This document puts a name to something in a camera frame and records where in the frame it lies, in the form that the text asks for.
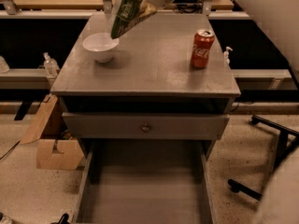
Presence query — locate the red Coca-Cola can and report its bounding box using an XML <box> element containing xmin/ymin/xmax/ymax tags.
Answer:
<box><xmin>191</xmin><ymin>30</ymin><xmax>215</xmax><ymax>69</ymax></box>

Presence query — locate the green jalapeno chip bag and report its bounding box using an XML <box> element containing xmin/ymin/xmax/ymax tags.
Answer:
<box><xmin>110</xmin><ymin>0</ymin><xmax>157</xmax><ymax>39</ymax></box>

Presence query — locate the grey metal shelf rail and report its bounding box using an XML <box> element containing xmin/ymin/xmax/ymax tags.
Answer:
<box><xmin>0</xmin><ymin>69</ymin><xmax>55</xmax><ymax>90</ymax></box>

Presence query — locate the top grey drawer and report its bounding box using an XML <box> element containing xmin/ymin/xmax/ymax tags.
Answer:
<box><xmin>63</xmin><ymin>112</ymin><xmax>229</xmax><ymax>140</ymax></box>

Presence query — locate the clear plastic bottle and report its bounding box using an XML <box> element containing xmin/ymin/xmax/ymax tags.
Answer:
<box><xmin>44</xmin><ymin>52</ymin><xmax>59</xmax><ymax>77</ymax></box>

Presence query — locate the grey drawer cabinet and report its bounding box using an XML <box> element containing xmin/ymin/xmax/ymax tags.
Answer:
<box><xmin>51</xmin><ymin>13</ymin><xmax>240</xmax><ymax>154</ymax></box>

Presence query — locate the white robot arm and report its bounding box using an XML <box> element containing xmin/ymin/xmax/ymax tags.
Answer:
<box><xmin>207</xmin><ymin>0</ymin><xmax>299</xmax><ymax>224</ymax></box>

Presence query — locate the black metal stand frame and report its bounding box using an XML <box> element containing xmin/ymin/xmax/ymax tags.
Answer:
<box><xmin>227</xmin><ymin>114</ymin><xmax>299</xmax><ymax>202</ymax></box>

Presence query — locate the white ceramic bowl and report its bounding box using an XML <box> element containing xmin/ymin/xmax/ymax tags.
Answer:
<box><xmin>82</xmin><ymin>33</ymin><xmax>120</xmax><ymax>63</ymax></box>

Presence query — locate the brown cardboard box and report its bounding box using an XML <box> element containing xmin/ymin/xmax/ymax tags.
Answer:
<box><xmin>21</xmin><ymin>94</ymin><xmax>84</xmax><ymax>170</ymax></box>

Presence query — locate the white pump dispenser bottle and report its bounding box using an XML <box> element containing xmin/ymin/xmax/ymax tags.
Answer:
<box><xmin>223</xmin><ymin>47</ymin><xmax>233</xmax><ymax>65</ymax></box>

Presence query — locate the round metal drawer knob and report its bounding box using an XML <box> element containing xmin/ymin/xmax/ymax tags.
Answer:
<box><xmin>142</xmin><ymin>124</ymin><xmax>150</xmax><ymax>133</ymax></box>

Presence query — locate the open middle grey drawer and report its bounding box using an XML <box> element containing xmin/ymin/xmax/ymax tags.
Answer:
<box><xmin>72</xmin><ymin>140</ymin><xmax>217</xmax><ymax>224</ymax></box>

